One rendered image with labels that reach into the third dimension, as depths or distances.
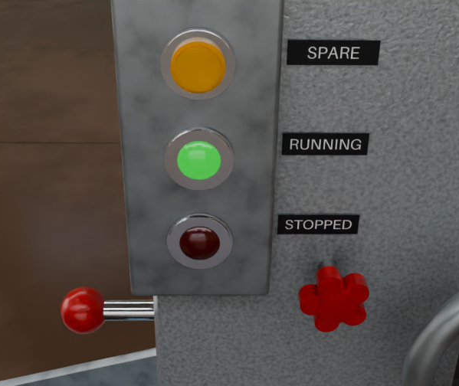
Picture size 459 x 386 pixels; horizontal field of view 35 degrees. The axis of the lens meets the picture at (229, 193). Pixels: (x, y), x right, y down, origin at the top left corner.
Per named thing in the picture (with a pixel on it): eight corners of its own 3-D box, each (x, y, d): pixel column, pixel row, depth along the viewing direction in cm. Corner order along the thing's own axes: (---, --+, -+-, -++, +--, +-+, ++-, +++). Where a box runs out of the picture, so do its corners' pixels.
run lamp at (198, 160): (221, 172, 39) (222, 131, 38) (222, 185, 38) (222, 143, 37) (176, 171, 39) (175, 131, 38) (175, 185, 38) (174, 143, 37)
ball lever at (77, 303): (174, 312, 52) (173, 276, 51) (172, 344, 50) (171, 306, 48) (67, 313, 52) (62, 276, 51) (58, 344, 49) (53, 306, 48)
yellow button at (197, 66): (224, 86, 36) (225, 35, 35) (225, 95, 35) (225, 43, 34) (172, 86, 36) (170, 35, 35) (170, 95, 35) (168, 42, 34)
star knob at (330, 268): (352, 288, 45) (359, 235, 43) (365, 335, 41) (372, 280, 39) (291, 288, 45) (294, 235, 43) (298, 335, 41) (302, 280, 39)
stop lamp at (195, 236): (221, 251, 42) (221, 215, 40) (221, 266, 40) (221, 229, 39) (178, 251, 42) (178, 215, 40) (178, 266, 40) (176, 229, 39)
